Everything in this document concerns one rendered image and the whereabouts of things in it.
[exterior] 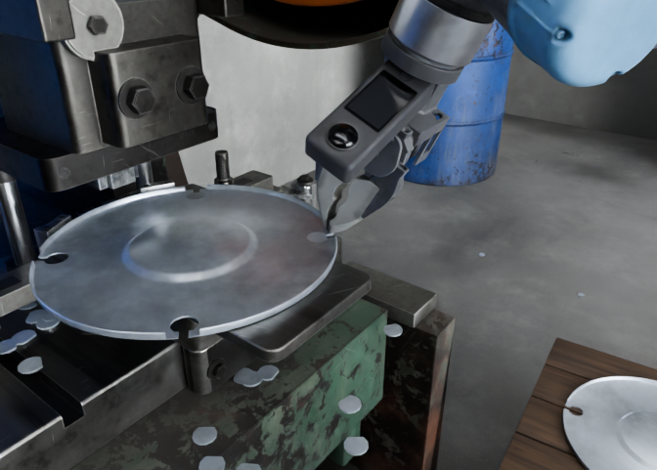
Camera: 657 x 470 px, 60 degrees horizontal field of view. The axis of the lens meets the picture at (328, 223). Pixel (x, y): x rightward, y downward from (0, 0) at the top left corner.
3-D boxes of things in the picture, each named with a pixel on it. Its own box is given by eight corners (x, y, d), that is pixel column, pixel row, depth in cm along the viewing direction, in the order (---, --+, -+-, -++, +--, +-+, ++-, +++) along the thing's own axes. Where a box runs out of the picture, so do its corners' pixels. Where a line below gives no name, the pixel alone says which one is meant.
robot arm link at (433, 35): (471, 29, 41) (384, -27, 43) (441, 83, 44) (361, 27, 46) (508, 18, 47) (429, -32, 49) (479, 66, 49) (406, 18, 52)
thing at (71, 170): (226, 157, 64) (222, 109, 62) (58, 221, 50) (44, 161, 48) (138, 130, 73) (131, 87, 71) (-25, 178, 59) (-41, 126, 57)
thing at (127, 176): (144, 178, 62) (138, 146, 61) (105, 192, 59) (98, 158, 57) (126, 171, 64) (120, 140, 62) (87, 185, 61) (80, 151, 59)
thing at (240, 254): (366, 320, 47) (366, 313, 46) (-19, 360, 42) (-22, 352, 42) (314, 183, 72) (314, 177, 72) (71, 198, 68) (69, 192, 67)
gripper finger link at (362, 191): (373, 231, 63) (411, 166, 57) (343, 253, 58) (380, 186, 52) (353, 213, 63) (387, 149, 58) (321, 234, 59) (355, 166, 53)
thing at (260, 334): (372, 383, 59) (376, 271, 52) (280, 475, 49) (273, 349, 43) (205, 298, 72) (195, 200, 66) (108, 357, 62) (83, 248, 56)
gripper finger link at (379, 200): (381, 223, 56) (421, 153, 50) (372, 229, 55) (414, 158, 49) (345, 193, 57) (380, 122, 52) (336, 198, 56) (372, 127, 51)
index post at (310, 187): (322, 244, 73) (322, 174, 69) (307, 253, 71) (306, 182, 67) (305, 237, 75) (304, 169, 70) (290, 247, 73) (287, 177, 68)
